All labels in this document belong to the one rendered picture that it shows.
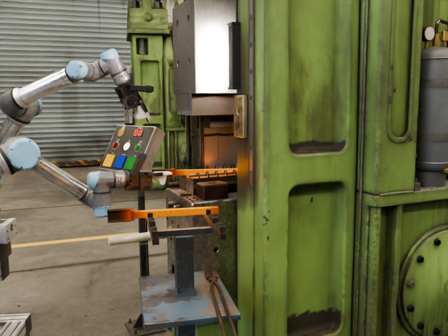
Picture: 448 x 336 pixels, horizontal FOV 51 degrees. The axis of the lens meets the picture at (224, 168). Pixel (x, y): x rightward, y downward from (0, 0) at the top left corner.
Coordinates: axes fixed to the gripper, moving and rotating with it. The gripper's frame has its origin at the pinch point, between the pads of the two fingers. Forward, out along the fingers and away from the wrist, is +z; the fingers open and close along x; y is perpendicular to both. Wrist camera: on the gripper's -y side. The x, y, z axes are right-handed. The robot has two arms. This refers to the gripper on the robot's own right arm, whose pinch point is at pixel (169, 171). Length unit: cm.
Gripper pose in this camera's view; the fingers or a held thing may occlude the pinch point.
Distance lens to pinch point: 211.3
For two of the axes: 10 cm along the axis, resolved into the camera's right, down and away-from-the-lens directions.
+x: 4.1, 1.2, -9.1
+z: 9.1, -0.5, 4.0
